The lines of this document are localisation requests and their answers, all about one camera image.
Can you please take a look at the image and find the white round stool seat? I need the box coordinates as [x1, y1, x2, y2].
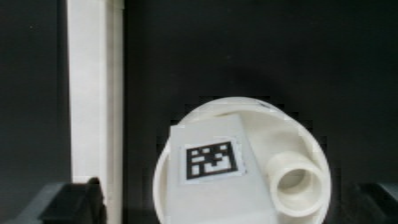
[153, 97, 332, 224]

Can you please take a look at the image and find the white right fence bar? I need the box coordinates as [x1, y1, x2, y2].
[68, 0, 124, 224]

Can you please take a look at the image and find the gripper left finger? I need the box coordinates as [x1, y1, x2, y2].
[14, 178, 107, 224]

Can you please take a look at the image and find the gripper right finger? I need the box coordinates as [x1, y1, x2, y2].
[355, 183, 398, 224]

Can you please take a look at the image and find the white stool leg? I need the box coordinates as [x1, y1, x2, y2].
[165, 114, 277, 224]

